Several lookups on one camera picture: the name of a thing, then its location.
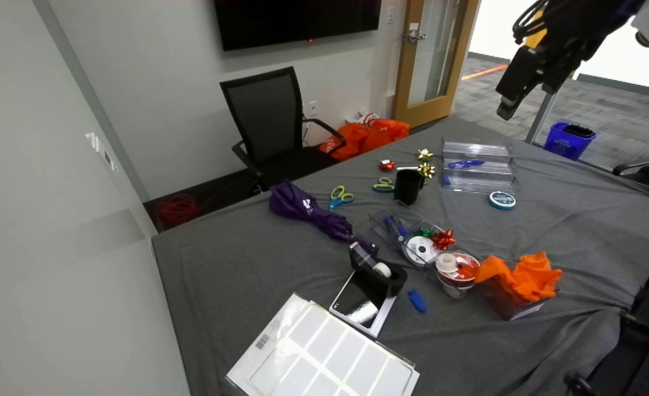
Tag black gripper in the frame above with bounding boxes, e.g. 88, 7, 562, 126
494, 47, 545, 120

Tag red and green bows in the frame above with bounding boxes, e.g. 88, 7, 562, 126
415, 228, 454, 250

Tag green handled scissors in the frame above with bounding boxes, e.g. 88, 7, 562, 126
328, 185, 354, 208

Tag red and white ribbon spool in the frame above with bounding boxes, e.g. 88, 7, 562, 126
436, 250, 479, 300

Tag gold gift bow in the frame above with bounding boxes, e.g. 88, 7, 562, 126
415, 148, 436, 177

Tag black tape dispenser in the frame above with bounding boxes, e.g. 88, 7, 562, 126
328, 241, 407, 338

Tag grey tablecloth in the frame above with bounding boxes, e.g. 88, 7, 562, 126
153, 118, 649, 396

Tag white label sheet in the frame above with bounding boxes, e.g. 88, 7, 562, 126
226, 295, 420, 396

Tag red gift bow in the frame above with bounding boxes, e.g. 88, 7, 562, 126
378, 158, 395, 174

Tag wooden glass door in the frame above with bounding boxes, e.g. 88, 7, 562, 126
391, 0, 479, 127

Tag orange bag on floor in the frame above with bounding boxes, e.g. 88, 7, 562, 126
318, 118, 410, 161

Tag black cup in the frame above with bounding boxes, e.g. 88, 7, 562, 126
394, 169, 422, 204

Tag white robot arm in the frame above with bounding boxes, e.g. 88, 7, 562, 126
494, 0, 649, 118

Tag green and white tape roll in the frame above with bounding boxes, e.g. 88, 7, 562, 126
488, 192, 517, 210

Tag wall-mounted black television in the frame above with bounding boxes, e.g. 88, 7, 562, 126
213, 0, 383, 50

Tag black mesh office chair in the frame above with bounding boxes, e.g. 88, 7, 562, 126
220, 65, 345, 192

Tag blue recycling bin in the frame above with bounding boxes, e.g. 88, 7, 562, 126
543, 124, 595, 161

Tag clear acrylic tiered stand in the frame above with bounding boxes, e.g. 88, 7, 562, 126
440, 140, 514, 193

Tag blue clip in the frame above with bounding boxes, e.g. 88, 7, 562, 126
407, 287, 426, 315

